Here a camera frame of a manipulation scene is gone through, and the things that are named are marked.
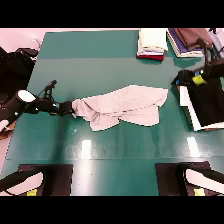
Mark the white folded garment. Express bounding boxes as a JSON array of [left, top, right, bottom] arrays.
[[137, 28, 169, 56]]

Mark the black garment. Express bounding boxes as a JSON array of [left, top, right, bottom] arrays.
[[179, 77, 224, 128]]

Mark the pale pink T-shirt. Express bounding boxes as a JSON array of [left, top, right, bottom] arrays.
[[71, 84, 170, 132]]

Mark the brown folded garment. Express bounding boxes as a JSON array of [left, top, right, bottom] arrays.
[[173, 28, 214, 51]]

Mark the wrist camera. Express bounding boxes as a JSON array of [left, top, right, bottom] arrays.
[[39, 79, 58, 102], [195, 37, 214, 68]]

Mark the heap of black clothes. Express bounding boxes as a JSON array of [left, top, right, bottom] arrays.
[[0, 47, 39, 103]]

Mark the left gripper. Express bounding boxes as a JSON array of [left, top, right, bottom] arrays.
[[57, 100, 75, 117]]

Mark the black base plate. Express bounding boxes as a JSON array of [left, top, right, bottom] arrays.
[[155, 161, 214, 197], [18, 163, 74, 197]]

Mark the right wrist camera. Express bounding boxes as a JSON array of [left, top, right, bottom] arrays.
[[195, 37, 214, 68]]

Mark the red folded garment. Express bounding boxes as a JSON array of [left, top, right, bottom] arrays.
[[135, 53, 165, 62]]

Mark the purple folded garment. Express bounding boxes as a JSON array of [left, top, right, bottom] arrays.
[[166, 29, 205, 56]]

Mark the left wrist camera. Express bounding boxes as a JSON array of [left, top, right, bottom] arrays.
[[39, 79, 58, 102]]

